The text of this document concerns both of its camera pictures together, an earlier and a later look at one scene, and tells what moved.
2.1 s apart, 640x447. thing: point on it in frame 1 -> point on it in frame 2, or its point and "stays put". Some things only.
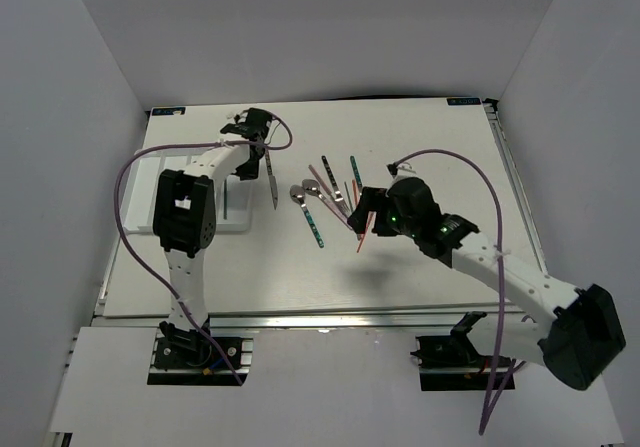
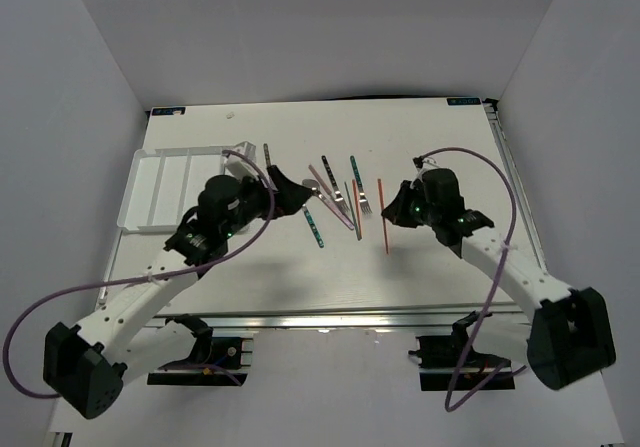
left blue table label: (165, 111) stays put
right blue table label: (462, 101) stays put
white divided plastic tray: (233, 211) stays put
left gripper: (247, 172) -> (291, 196)
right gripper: (376, 200) -> (395, 212)
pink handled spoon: (312, 187) stays put
